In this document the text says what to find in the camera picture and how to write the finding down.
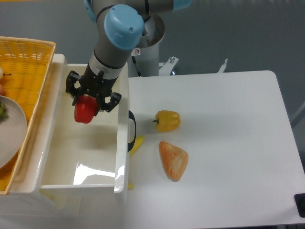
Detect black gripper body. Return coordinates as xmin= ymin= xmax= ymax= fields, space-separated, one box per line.
xmin=80 ymin=64 xmax=119 ymax=101

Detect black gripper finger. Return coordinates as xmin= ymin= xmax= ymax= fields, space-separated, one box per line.
xmin=95 ymin=92 xmax=122 ymax=116
xmin=65 ymin=71 xmax=84 ymax=105

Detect red bell pepper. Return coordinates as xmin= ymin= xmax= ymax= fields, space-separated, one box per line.
xmin=74 ymin=95 xmax=98 ymax=124

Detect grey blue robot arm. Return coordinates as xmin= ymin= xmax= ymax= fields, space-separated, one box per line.
xmin=66 ymin=0 xmax=192 ymax=115

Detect yellow bell pepper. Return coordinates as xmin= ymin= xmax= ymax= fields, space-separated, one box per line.
xmin=152 ymin=110 xmax=181 ymax=132

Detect white upper drawer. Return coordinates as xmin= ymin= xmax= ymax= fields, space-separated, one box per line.
xmin=41 ymin=66 xmax=130 ymax=194

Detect yellow banana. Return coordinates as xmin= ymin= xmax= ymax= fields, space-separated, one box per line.
xmin=127 ymin=135 xmax=145 ymax=190

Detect yellow woven basket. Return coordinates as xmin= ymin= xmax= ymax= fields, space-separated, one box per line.
xmin=0 ymin=36 xmax=56 ymax=195

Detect white fruit with stem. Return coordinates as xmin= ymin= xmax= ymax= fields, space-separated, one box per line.
xmin=0 ymin=67 xmax=11 ymax=79

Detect pink fruit in basket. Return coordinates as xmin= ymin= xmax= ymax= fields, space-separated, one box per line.
xmin=0 ymin=84 xmax=5 ymax=95

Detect green grapes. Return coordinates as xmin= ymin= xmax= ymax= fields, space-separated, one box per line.
xmin=0 ymin=102 xmax=9 ymax=122

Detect grey plate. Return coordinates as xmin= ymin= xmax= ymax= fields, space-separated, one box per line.
xmin=0 ymin=96 xmax=27 ymax=167

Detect orange bread loaf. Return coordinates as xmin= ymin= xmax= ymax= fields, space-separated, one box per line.
xmin=159 ymin=141 xmax=189 ymax=182

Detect black corner device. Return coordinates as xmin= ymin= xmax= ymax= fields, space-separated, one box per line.
xmin=294 ymin=193 xmax=305 ymax=218

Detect black drawer handle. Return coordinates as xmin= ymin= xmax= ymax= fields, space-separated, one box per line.
xmin=127 ymin=110 xmax=137 ymax=152

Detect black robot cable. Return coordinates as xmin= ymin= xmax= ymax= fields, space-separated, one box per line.
xmin=131 ymin=54 xmax=143 ymax=77

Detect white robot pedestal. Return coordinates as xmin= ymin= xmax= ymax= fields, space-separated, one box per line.
xmin=128 ymin=15 xmax=165 ymax=77

